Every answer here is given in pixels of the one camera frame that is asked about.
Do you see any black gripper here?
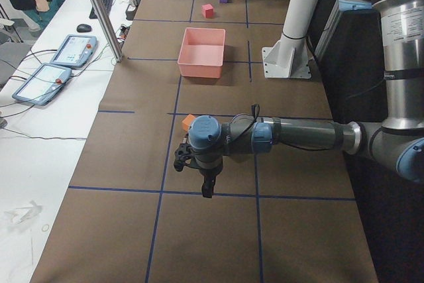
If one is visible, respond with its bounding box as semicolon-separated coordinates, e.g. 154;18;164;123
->
195;158;223;198

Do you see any orange foam block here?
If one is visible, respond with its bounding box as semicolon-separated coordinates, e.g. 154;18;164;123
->
182;114;196;132

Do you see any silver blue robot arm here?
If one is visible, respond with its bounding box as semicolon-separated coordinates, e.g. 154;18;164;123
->
174;0;423;198

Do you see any pink plastic bin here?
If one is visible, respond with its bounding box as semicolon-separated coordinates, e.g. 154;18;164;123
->
178;27;226;79

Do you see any pink foam block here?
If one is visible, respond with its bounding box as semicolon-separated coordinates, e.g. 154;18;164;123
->
201;3;214;19

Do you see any far teach pendant tablet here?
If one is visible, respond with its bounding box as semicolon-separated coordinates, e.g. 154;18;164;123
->
50;34;97;68

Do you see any teach pendant tablet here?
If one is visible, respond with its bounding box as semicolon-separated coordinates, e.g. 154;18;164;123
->
50;34;97;68
12;63;72;105

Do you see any crumpled clear plastic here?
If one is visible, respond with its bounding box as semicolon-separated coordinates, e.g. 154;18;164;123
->
3;200;43;227

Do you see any near teach pendant tablet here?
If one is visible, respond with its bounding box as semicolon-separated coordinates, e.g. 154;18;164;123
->
12;63;72;105

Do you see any black computer mouse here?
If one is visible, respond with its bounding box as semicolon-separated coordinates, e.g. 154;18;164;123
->
76;24;92;33

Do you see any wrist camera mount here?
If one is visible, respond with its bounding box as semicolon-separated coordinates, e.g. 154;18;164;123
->
174;142;195;172

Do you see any white pedestal column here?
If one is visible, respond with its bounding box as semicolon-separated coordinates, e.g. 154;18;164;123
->
262;0;318;79

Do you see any aluminium frame post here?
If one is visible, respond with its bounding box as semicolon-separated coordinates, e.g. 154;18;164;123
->
90;0;123;62

